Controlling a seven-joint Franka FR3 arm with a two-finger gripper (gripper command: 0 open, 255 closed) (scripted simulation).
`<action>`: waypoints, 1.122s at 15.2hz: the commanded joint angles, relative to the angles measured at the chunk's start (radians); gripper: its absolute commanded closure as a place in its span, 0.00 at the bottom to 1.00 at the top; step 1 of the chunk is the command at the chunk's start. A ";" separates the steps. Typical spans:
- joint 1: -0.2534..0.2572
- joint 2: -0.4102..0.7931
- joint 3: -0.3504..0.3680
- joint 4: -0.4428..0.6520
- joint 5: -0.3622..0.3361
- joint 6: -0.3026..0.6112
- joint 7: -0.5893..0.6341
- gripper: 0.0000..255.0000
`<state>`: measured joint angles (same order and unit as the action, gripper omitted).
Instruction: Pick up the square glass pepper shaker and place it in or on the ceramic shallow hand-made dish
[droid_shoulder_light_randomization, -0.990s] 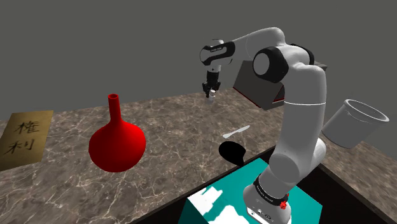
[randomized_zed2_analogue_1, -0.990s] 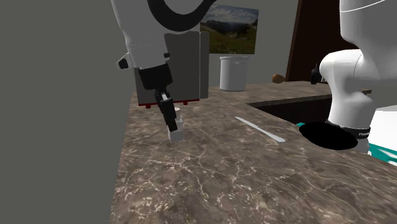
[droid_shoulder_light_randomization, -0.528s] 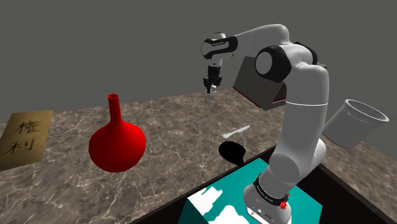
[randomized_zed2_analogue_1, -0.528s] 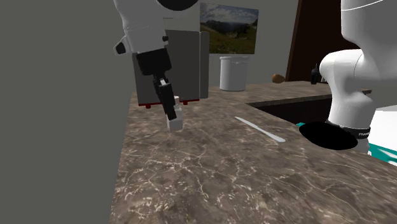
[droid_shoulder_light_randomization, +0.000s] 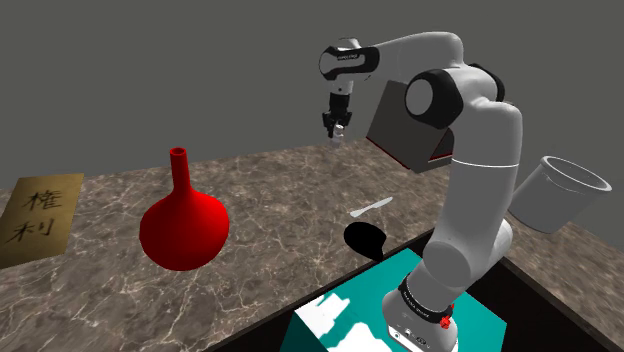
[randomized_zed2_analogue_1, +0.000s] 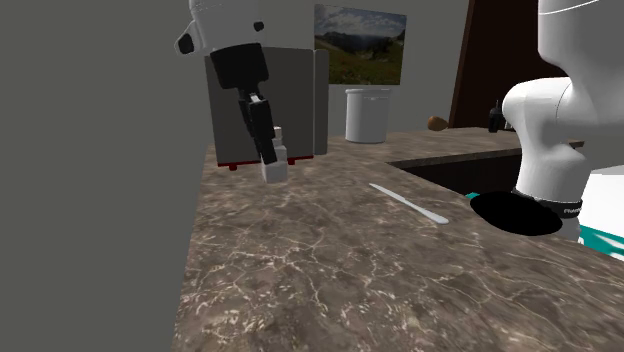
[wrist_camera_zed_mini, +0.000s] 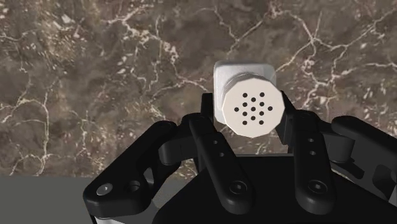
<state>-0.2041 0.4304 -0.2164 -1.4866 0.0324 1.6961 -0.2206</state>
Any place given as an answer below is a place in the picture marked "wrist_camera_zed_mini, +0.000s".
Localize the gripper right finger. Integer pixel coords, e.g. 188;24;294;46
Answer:
275;90;397;216

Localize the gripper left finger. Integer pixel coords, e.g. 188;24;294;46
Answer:
82;92;257;219

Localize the white salt shaker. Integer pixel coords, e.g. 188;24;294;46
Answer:
212;60;286;139

